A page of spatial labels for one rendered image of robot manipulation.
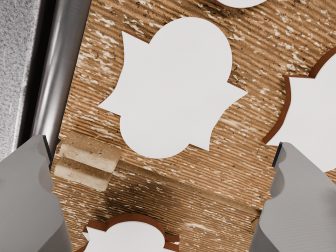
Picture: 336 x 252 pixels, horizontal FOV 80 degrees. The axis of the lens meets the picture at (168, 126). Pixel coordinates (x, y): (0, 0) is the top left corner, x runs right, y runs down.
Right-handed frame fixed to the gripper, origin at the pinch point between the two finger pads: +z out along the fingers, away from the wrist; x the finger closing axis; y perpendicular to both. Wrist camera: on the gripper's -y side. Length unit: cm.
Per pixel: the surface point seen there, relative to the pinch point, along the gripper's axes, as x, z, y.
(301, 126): 14.0, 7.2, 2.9
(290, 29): 10.6, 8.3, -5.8
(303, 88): 12.8, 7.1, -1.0
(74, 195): -11.6, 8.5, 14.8
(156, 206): -0.7, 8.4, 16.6
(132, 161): -3.6, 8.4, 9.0
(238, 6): 5.5, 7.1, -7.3
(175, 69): 0.9, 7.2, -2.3
